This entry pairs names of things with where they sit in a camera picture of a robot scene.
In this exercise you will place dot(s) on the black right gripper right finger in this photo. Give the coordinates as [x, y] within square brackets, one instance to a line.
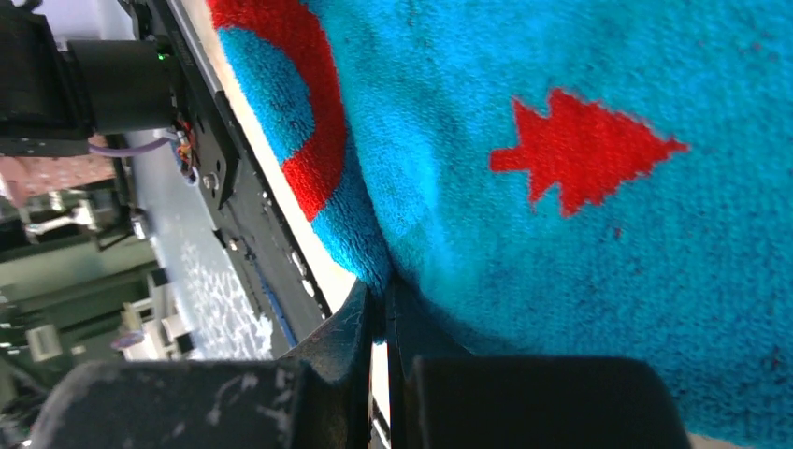
[442, 396]

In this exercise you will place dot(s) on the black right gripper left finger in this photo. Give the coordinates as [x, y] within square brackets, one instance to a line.
[315, 396]

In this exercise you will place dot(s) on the red blue patterned towel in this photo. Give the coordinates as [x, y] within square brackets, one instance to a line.
[553, 177]

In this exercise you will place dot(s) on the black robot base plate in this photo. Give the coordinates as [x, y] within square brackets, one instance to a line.
[244, 287]

